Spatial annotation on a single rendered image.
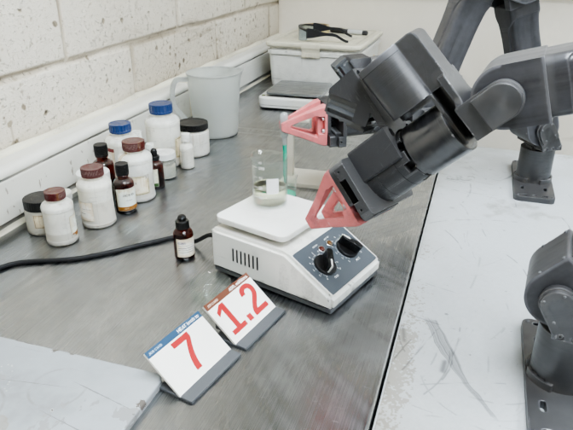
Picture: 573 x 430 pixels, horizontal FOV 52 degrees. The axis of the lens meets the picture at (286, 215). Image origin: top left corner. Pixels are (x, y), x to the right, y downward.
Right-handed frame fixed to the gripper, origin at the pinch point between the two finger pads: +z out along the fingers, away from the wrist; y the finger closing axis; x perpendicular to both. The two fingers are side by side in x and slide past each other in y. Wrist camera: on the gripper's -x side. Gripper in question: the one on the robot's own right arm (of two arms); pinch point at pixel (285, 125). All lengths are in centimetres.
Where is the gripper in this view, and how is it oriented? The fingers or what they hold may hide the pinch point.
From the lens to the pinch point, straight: 99.5
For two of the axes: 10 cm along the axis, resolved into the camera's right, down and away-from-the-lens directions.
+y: 2.3, 4.1, -8.8
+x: 0.3, 9.0, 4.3
